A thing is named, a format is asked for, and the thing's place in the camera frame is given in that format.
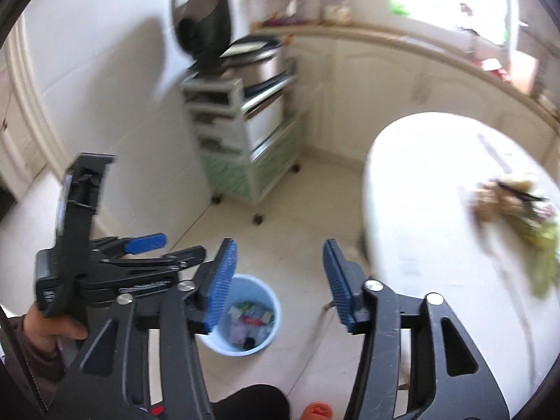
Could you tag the white storage trolley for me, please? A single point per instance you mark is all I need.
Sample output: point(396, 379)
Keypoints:
point(223, 170)

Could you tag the person's left forearm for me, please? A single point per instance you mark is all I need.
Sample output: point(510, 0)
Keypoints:
point(30, 363)

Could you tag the person's leg in black pants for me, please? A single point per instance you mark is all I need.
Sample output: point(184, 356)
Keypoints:
point(249, 404)

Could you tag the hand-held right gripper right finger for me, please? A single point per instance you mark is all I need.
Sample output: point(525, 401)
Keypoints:
point(339, 284)

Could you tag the orange slipper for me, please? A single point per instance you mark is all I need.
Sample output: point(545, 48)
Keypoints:
point(318, 412)

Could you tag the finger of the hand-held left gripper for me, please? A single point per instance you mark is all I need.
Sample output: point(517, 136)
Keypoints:
point(188, 256)
point(146, 243)

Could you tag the round white marble table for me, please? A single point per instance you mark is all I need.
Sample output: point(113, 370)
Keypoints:
point(437, 227)

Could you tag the cream door frame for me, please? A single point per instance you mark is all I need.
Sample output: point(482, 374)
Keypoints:
point(30, 109)

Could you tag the person's left hand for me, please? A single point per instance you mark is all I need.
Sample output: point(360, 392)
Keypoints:
point(48, 328)

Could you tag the wooden cutting board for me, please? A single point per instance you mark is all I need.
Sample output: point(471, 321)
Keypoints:
point(524, 72)

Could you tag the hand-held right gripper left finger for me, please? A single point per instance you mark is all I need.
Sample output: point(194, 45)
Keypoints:
point(221, 284)

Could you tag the black rice cooker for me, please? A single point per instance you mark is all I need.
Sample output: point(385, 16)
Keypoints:
point(205, 22)

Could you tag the large glass jar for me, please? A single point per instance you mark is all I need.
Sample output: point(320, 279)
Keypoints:
point(337, 11)

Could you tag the cream kitchen counter cabinets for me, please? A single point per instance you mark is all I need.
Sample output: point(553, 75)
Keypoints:
point(372, 65)

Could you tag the beige wrapper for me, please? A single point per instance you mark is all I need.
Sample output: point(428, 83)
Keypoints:
point(518, 182)

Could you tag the pile of wrappers and trash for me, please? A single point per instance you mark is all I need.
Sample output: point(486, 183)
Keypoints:
point(240, 334)

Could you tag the green wrapper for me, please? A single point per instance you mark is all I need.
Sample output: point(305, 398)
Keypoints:
point(540, 240)

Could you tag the blue plastic trash bin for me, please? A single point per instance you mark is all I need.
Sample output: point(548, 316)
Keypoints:
point(227, 345)

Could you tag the black wrapper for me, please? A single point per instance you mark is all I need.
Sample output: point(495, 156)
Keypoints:
point(250, 344)

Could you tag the brown food scraps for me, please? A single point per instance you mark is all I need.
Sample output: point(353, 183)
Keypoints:
point(490, 203)

